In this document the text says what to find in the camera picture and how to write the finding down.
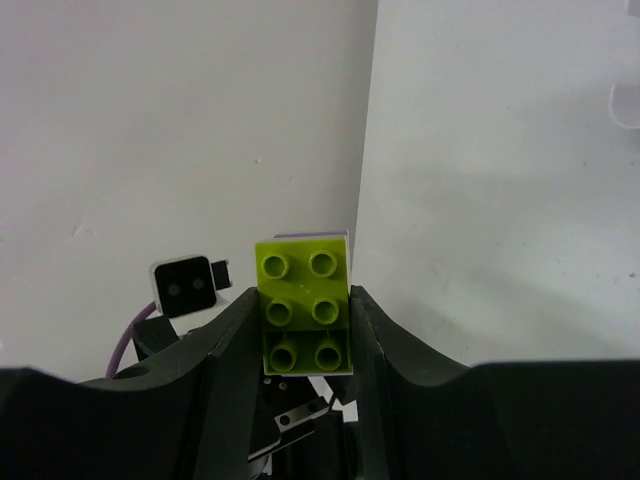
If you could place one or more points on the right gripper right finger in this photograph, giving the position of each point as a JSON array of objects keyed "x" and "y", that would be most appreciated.
[{"x": 423, "y": 415}]

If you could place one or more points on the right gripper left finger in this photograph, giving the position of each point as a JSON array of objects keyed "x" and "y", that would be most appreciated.
[{"x": 183, "y": 413}]

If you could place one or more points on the green and purple lego stack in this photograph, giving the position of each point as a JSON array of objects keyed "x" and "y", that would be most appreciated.
[{"x": 303, "y": 283}]

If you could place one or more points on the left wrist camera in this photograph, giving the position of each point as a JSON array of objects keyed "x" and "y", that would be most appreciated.
[{"x": 189, "y": 284}]

